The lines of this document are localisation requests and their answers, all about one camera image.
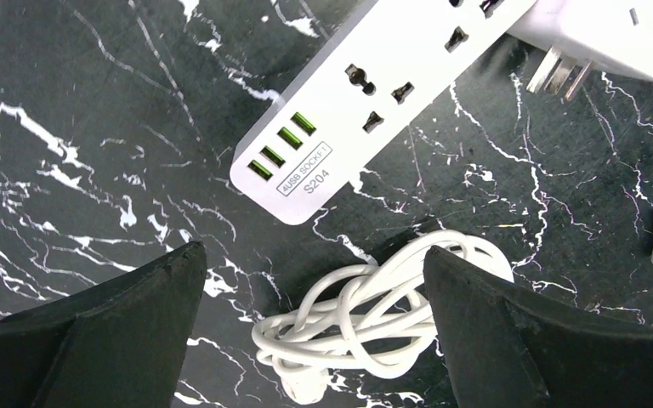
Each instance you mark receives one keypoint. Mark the white multi-socket adapter plug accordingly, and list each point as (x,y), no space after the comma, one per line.
(583,36)

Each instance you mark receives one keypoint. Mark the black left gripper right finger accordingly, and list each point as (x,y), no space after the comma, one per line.
(507,346)

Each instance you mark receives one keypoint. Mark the white power strip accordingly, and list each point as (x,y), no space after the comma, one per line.
(386,63)

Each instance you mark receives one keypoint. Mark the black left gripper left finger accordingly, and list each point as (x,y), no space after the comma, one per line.
(121,343)

